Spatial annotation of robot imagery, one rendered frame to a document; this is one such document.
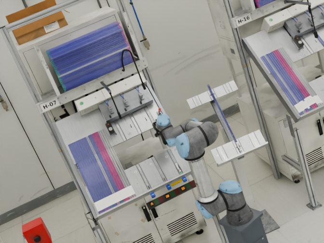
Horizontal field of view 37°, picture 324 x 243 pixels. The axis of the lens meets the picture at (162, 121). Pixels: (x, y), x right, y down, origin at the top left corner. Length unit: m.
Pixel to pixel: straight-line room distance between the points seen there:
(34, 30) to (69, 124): 0.69
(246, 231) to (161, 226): 0.93
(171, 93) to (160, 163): 1.99
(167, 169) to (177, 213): 0.55
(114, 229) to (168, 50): 2.12
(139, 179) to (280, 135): 1.17
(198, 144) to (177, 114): 2.67
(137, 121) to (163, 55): 1.79
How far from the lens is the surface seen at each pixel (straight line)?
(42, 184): 5.02
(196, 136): 2.41
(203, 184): 2.56
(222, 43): 3.92
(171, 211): 3.51
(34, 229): 3.13
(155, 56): 4.86
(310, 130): 3.79
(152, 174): 3.06
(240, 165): 3.32
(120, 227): 3.45
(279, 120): 3.61
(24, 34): 3.44
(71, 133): 3.22
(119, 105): 3.19
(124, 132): 3.17
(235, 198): 2.69
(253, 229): 2.82
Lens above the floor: 2.22
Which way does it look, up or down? 23 degrees down
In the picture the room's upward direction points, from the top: 21 degrees counter-clockwise
